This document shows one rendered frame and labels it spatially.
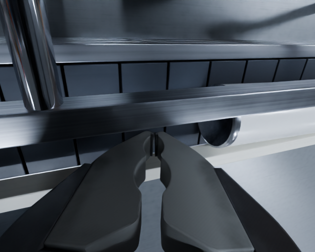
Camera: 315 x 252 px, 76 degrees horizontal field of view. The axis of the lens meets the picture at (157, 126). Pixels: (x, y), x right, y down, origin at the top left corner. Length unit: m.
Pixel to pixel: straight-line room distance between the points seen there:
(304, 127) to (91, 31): 0.20
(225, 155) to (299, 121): 0.06
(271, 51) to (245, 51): 0.03
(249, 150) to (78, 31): 0.18
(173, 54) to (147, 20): 0.05
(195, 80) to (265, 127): 0.07
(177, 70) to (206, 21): 0.08
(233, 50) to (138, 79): 0.09
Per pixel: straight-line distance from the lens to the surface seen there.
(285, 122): 0.19
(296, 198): 0.57
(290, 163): 0.46
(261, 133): 0.17
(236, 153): 0.19
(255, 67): 0.22
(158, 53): 0.16
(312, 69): 0.28
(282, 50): 0.24
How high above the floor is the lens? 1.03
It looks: 56 degrees down
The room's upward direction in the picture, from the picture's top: 143 degrees clockwise
